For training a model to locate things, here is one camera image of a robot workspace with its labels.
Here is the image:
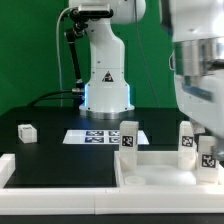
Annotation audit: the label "grey cable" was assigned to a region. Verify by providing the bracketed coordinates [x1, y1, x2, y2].
[55, 7, 72, 108]

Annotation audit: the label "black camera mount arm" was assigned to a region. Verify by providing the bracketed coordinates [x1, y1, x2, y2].
[65, 13, 87, 89]

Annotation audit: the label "tag marker sheet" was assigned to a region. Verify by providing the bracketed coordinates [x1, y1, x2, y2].
[62, 129, 150, 146]

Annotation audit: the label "white square table top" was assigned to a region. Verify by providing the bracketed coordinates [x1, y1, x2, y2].
[114, 151, 224, 187]

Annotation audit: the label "black camera on mount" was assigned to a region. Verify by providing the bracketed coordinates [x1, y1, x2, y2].
[78, 3, 113, 18]

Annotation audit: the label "black cables at base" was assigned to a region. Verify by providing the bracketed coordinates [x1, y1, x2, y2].
[26, 87, 86, 108]

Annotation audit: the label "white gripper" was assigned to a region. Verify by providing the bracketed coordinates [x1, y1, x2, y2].
[174, 72, 224, 161]

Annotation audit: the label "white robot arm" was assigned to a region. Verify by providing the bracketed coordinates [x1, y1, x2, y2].
[69, 0, 224, 161]

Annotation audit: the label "white U-shaped fence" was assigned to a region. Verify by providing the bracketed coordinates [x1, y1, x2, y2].
[0, 154, 224, 215]

